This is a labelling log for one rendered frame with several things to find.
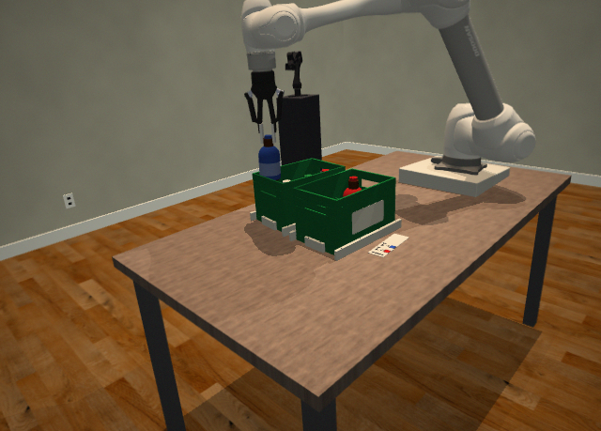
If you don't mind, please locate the green crate with dividers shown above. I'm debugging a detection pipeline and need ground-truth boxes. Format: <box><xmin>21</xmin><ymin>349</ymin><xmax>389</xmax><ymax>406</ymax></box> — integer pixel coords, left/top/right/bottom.
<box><xmin>253</xmin><ymin>158</ymin><xmax>339</xmax><ymax>232</ymax></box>
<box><xmin>293</xmin><ymin>168</ymin><xmax>395</xmax><ymax>255</ymax></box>

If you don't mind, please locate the cream paper strip with colored squares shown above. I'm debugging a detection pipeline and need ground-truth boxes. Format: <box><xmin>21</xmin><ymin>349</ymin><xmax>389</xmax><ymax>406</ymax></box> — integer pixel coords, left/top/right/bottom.
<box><xmin>368</xmin><ymin>234</ymin><xmax>408</xmax><ymax>257</ymax></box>

